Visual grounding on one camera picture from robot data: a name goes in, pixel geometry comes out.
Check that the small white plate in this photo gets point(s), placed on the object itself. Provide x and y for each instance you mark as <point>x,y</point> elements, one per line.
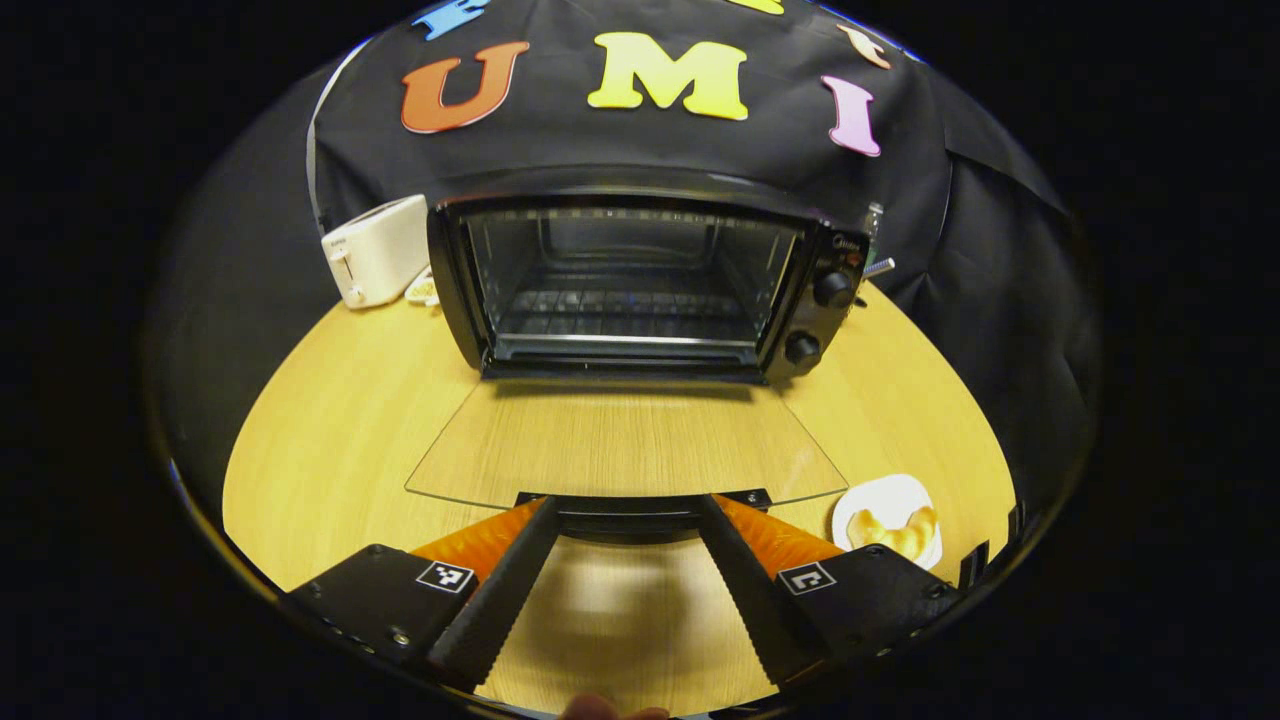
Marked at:
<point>880,495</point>

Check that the small metal tool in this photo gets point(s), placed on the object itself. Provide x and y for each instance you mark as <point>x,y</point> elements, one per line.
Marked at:
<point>880,266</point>

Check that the green glass bottle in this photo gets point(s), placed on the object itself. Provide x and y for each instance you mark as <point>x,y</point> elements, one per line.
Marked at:
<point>874,225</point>

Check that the black backdrop cloth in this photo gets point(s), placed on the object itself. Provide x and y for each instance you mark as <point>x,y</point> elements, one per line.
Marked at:
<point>1000,250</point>

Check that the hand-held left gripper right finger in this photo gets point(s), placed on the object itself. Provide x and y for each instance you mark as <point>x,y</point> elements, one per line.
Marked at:
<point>750,600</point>

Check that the golden croissant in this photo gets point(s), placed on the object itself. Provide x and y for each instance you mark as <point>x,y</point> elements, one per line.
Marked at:
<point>905,538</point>

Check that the white divided snack plate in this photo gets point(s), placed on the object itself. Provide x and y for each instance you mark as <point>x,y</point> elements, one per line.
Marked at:
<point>424,290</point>

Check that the white toaster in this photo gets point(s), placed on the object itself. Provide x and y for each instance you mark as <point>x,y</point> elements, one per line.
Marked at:
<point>375,255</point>

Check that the black electric oven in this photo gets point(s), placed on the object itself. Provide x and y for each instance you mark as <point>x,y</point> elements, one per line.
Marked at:
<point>815,320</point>

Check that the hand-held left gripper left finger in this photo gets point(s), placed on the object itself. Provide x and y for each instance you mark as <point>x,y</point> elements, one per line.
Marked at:
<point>510,590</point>

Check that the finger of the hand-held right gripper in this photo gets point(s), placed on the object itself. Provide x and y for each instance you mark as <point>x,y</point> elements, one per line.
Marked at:
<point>975,568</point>
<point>1015,522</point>

